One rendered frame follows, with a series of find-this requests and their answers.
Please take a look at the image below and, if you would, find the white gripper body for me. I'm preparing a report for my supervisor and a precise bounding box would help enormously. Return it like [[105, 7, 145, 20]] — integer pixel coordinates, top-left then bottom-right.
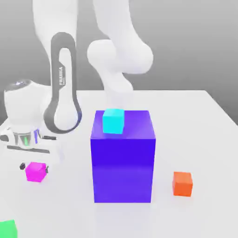
[[4, 139, 65, 165]]

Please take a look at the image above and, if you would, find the small magenta cube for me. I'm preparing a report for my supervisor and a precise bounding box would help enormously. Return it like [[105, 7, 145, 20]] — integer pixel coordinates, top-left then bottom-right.
[[25, 161, 47, 183]]

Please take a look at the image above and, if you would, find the small green cube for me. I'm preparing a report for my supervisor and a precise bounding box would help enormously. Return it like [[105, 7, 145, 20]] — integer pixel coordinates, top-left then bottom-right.
[[0, 219, 18, 238]]

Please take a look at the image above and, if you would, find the small cyan cube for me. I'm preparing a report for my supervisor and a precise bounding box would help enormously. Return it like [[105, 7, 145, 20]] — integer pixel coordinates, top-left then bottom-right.
[[102, 108, 125, 135]]

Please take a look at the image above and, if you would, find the small orange cube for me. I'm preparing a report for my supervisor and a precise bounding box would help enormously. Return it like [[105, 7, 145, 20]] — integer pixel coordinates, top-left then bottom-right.
[[172, 171, 193, 198]]

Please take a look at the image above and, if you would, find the large purple box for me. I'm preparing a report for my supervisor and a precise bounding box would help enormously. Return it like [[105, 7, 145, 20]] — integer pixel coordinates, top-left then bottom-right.
[[90, 110, 156, 204]]

